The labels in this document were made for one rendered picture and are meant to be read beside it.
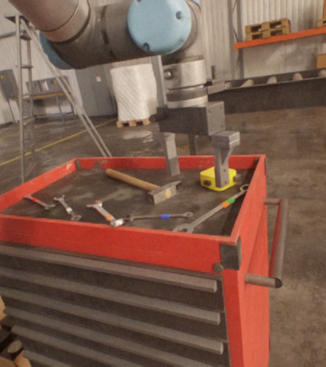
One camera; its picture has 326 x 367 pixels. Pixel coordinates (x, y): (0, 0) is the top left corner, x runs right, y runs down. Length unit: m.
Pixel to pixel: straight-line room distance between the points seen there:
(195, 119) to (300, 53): 7.90
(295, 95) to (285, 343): 2.52
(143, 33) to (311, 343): 1.47
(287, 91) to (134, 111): 4.47
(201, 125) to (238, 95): 2.98
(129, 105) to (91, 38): 6.83
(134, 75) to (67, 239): 6.58
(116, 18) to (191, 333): 0.57
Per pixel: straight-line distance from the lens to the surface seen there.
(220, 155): 0.53
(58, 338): 0.98
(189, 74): 0.53
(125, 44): 0.45
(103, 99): 9.63
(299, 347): 1.60
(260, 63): 8.46
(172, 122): 0.57
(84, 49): 0.47
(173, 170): 0.64
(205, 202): 0.73
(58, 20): 0.43
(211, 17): 8.72
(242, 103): 3.50
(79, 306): 0.81
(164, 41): 0.41
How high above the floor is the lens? 1.23
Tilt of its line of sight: 22 degrees down
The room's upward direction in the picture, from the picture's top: 9 degrees counter-clockwise
